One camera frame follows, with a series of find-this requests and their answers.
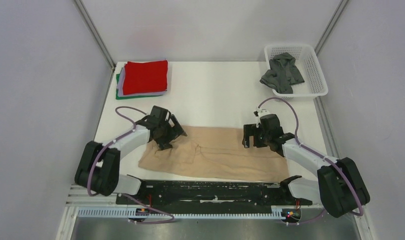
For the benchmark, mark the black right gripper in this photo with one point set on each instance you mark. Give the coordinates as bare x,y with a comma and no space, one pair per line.
250,130

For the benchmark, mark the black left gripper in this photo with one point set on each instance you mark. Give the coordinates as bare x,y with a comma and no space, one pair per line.
175,131

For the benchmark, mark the beige t shirt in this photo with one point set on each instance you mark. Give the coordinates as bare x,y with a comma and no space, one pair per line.
215,152

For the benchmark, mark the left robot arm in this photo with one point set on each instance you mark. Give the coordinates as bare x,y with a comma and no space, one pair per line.
99,166

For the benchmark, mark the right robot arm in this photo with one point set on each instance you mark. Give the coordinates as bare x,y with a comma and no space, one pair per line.
338,187

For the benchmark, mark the folded red t shirt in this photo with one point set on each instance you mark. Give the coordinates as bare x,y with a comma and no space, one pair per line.
145,77

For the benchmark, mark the folded lavender t shirt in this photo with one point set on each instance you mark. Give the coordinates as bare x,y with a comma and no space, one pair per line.
120,81

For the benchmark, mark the dark grey t shirt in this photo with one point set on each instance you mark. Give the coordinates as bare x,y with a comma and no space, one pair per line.
283,74

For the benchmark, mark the white plastic basket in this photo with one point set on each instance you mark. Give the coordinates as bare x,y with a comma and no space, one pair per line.
306,61

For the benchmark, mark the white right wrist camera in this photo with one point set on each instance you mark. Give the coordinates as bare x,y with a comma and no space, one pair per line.
260,112

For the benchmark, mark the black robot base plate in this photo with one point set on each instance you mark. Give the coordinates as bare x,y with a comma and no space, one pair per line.
215,197

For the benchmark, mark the white slotted cable duct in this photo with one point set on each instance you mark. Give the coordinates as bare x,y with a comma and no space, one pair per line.
133,213

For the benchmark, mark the left aluminium corner post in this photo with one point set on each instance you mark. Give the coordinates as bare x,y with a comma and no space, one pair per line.
94,32

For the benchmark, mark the aluminium corner post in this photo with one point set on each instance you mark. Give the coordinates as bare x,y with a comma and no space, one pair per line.
94,32
331,25

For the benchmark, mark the right aluminium corner post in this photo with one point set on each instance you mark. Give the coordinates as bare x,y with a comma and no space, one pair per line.
331,25

